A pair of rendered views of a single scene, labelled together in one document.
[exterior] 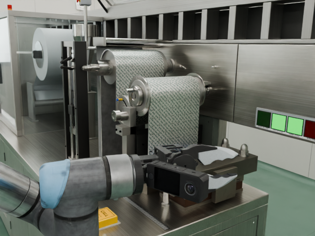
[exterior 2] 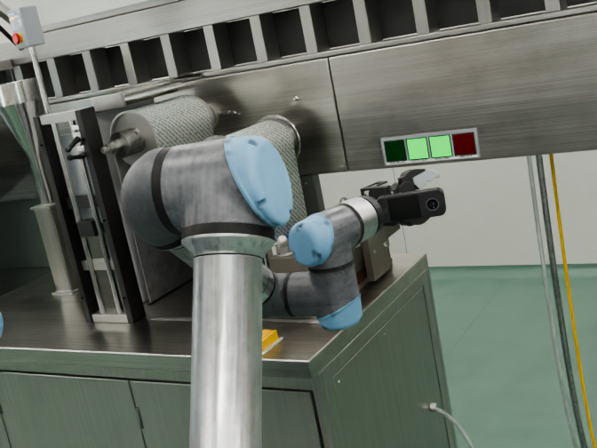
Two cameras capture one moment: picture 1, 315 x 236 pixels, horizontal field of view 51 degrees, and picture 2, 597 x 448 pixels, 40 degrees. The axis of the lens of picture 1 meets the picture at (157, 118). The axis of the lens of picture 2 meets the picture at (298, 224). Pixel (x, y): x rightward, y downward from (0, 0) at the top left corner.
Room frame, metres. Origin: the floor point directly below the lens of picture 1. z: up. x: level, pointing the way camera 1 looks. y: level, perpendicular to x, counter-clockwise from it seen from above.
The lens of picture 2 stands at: (-0.67, 0.68, 1.54)
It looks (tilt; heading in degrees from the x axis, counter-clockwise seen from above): 13 degrees down; 337
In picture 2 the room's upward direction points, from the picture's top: 11 degrees counter-clockwise
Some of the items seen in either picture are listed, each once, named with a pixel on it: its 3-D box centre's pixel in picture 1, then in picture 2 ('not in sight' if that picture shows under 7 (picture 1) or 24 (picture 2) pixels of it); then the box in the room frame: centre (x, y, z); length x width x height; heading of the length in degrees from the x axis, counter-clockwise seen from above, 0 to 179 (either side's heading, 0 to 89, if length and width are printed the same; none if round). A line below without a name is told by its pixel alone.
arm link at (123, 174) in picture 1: (119, 177); (355, 222); (0.54, 0.06, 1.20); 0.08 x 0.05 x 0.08; 20
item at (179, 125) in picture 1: (174, 131); (279, 206); (1.19, -0.07, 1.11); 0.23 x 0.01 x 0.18; 125
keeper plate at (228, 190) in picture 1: (224, 184); (377, 252); (1.06, -0.24, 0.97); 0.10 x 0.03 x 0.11; 125
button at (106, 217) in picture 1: (102, 217); (255, 340); (0.91, 0.16, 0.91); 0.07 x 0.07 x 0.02; 35
